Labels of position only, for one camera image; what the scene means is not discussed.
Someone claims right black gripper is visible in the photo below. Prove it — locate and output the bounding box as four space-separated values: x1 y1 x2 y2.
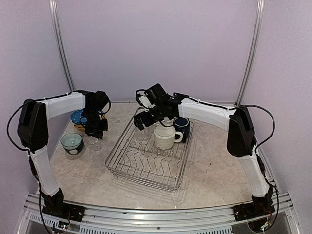
135 104 165 130

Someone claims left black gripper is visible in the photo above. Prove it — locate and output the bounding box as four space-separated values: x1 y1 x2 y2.
83 108 108 139

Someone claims yellow polka dot plate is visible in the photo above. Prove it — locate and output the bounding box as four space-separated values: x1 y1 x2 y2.
74 119 108 132
74 125 85 132

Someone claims pale striped bowl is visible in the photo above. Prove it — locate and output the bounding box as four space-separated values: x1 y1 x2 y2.
60 133 82 150

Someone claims teal and white bowl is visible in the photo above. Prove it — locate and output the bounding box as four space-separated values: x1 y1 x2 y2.
63 142 84 155

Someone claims blue polka dot plate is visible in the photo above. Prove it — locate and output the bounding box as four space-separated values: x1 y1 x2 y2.
70 110 106 123

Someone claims dark blue mug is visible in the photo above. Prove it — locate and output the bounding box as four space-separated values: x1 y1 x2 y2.
173 117 190 143

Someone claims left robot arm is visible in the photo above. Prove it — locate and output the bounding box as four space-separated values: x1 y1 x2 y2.
17 90 110 217

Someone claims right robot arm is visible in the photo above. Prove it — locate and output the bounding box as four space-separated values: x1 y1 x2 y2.
134 89 273 216

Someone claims cream ribbed mug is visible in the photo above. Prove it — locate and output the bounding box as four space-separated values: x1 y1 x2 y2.
153 125 183 150

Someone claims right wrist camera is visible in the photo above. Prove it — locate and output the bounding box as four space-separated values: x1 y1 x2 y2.
135 83 169 110

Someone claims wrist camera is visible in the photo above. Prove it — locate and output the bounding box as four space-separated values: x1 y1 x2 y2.
135 83 169 110
95 90 111 114

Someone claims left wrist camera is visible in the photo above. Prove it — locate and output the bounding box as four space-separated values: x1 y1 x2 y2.
95 90 111 114

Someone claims metal wire dish rack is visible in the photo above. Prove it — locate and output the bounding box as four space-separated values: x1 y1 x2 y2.
105 118 191 192

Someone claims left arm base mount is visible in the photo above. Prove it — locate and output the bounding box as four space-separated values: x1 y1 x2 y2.
42 203 85 222

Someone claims aluminium front rail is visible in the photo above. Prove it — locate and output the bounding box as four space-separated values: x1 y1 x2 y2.
13 193 303 234

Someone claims left aluminium frame post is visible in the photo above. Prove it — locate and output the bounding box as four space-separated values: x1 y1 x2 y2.
49 0 75 91

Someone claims aluminium frame post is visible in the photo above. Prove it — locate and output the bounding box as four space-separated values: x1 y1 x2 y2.
235 0 265 105
49 0 75 91

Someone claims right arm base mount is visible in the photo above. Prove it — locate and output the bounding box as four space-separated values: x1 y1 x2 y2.
233 202 275 221

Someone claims right aluminium frame post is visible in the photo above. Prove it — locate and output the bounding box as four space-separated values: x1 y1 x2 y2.
235 0 265 105

